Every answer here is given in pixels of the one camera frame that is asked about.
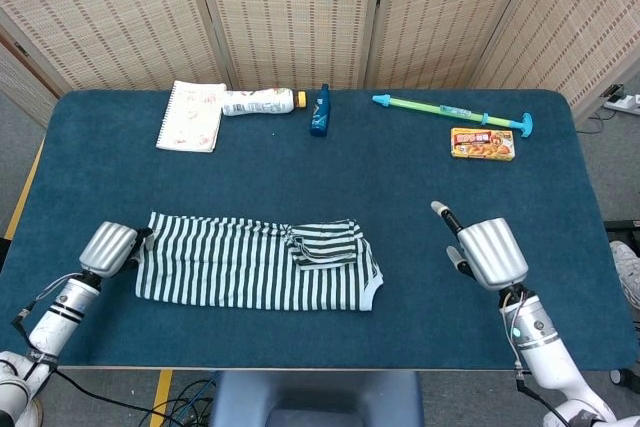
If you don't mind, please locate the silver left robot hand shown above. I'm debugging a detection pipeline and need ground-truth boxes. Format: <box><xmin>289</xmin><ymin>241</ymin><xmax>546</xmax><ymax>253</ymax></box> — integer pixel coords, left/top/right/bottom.
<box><xmin>78</xmin><ymin>220</ymin><xmax>155</xmax><ymax>281</ymax></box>

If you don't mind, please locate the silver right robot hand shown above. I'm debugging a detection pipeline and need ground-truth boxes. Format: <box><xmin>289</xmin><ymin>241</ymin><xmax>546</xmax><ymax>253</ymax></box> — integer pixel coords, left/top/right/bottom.
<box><xmin>430</xmin><ymin>200</ymin><xmax>530</xmax><ymax>293</ymax></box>

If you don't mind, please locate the green white striped T-shirt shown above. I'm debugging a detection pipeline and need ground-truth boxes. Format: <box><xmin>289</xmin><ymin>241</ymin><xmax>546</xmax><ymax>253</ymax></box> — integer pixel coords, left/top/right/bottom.
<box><xmin>134</xmin><ymin>211</ymin><xmax>385</xmax><ymax>313</ymax></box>

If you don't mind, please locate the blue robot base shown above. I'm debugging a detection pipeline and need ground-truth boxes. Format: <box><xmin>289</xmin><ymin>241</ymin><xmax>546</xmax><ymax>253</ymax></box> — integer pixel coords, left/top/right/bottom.
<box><xmin>208</xmin><ymin>370</ymin><xmax>425</xmax><ymax>427</ymax></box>

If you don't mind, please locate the yellow curry box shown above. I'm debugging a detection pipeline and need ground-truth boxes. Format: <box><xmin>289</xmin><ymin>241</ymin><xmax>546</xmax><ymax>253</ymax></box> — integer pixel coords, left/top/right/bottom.
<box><xmin>450</xmin><ymin>126</ymin><xmax>516</xmax><ymax>162</ymax></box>

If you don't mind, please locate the white shoe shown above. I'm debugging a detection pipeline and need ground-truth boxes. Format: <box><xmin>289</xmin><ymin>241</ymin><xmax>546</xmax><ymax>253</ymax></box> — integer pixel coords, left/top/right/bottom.
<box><xmin>608</xmin><ymin>240</ymin><xmax>640</xmax><ymax>308</ymax></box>

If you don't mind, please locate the black furniture foot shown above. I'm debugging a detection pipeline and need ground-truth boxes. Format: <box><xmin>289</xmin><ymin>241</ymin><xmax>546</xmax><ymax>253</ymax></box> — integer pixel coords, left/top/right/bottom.
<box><xmin>603</xmin><ymin>219</ymin><xmax>640</xmax><ymax>235</ymax></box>

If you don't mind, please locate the white spiral notebook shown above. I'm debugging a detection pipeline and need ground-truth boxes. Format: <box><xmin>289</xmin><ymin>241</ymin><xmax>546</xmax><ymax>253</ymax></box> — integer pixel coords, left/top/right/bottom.
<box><xmin>155</xmin><ymin>79</ymin><xmax>227</xmax><ymax>154</ymax></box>

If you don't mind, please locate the green blue water squirter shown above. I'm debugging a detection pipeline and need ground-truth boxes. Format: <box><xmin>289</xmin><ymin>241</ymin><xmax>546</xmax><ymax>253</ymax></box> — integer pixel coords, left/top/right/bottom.
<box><xmin>371</xmin><ymin>93</ymin><xmax>534</xmax><ymax>139</ymax></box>

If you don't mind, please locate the blue felt table cover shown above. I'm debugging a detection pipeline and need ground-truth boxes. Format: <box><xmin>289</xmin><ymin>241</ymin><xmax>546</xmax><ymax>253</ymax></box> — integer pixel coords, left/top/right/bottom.
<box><xmin>0</xmin><ymin>89</ymin><xmax>639</xmax><ymax>369</ymax></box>

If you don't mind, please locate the white power strip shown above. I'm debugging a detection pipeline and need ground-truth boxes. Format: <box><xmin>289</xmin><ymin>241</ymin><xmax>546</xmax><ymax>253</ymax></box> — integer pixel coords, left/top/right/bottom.
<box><xmin>602</xmin><ymin>91</ymin><xmax>640</xmax><ymax>114</ymax></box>

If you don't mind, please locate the white bottle yellow cap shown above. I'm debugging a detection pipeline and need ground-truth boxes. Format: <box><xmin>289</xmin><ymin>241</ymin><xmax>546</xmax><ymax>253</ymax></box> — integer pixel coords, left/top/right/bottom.
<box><xmin>221</xmin><ymin>87</ymin><xmax>308</xmax><ymax>118</ymax></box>

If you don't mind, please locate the blue bottle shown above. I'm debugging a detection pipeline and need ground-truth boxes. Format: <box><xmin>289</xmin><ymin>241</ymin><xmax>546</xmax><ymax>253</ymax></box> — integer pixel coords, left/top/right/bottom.
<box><xmin>309</xmin><ymin>83</ymin><xmax>332</xmax><ymax>138</ymax></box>

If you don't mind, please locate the woven folding screen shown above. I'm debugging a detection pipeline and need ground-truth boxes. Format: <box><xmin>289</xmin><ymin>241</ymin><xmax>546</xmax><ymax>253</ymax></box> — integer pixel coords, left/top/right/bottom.
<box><xmin>0</xmin><ymin>0</ymin><xmax>640</xmax><ymax>123</ymax></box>

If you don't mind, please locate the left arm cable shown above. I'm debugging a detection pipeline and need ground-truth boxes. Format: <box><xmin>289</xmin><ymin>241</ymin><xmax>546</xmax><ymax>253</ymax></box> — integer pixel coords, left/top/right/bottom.
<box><xmin>12</xmin><ymin>272</ymin><xmax>76</xmax><ymax>348</ymax></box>

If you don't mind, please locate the black left arm strap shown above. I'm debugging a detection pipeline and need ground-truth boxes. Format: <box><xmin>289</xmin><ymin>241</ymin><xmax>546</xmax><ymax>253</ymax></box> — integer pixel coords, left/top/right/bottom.
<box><xmin>24</xmin><ymin>346</ymin><xmax>60</xmax><ymax>367</ymax></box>

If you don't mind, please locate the black arm strap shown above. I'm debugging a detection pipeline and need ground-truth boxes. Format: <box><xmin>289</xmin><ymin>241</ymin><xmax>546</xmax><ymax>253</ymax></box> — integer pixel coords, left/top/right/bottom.
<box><xmin>24</xmin><ymin>346</ymin><xmax>60</xmax><ymax>367</ymax></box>
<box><xmin>569</xmin><ymin>407</ymin><xmax>604</xmax><ymax>426</ymax></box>

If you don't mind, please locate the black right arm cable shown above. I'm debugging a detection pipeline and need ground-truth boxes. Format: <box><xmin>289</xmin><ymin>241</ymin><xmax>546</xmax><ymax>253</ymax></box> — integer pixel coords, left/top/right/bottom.
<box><xmin>499</xmin><ymin>291</ymin><xmax>574</xmax><ymax>427</ymax></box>

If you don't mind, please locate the black floor cable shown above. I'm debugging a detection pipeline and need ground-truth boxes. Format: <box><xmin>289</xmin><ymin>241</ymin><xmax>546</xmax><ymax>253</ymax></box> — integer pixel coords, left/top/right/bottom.
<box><xmin>49</xmin><ymin>369</ymin><xmax>221</xmax><ymax>427</ymax></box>

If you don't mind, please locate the blue floor cable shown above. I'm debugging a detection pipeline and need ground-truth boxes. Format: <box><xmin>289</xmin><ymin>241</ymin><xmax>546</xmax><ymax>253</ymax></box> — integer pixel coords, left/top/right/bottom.
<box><xmin>182</xmin><ymin>374</ymin><xmax>222</xmax><ymax>406</ymax></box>

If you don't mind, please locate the black right arm strap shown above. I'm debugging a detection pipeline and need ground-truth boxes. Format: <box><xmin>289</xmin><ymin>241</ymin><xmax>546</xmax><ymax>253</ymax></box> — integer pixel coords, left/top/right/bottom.
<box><xmin>569</xmin><ymin>407</ymin><xmax>604</xmax><ymax>426</ymax></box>

